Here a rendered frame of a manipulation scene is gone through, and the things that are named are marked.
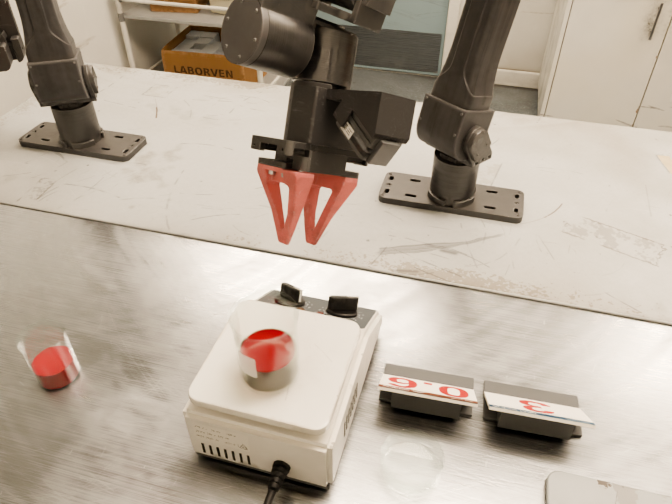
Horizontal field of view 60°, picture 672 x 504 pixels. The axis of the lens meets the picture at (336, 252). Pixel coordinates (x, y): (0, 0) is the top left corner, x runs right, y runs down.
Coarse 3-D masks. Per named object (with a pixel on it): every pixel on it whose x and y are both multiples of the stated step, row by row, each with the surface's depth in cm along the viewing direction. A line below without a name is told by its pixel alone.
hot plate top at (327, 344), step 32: (320, 320) 53; (224, 352) 50; (320, 352) 50; (352, 352) 50; (192, 384) 48; (224, 384) 48; (320, 384) 48; (256, 416) 45; (288, 416) 45; (320, 416) 45
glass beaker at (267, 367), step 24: (264, 288) 46; (240, 312) 46; (264, 312) 47; (288, 312) 46; (240, 336) 42; (288, 336) 43; (240, 360) 45; (264, 360) 44; (288, 360) 45; (264, 384) 46; (288, 384) 47
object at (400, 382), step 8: (392, 376) 58; (384, 384) 54; (392, 384) 54; (400, 384) 55; (408, 384) 55; (416, 384) 56; (424, 384) 56; (432, 384) 57; (432, 392) 53; (440, 392) 54; (448, 392) 54; (456, 392) 55; (464, 392) 55
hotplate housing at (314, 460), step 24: (360, 336) 54; (360, 360) 52; (360, 384) 55; (192, 408) 48; (336, 408) 48; (192, 432) 49; (216, 432) 48; (240, 432) 47; (264, 432) 47; (288, 432) 46; (336, 432) 47; (216, 456) 51; (240, 456) 49; (264, 456) 48; (288, 456) 47; (312, 456) 46; (336, 456) 48; (312, 480) 49
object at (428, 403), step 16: (400, 368) 59; (416, 368) 59; (448, 384) 58; (464, 384) 58; (384, 400) 57; (400, 400) 55; (416, 400) 54; (432, 400) 54; (448, 400) 52; (448, 416) 55
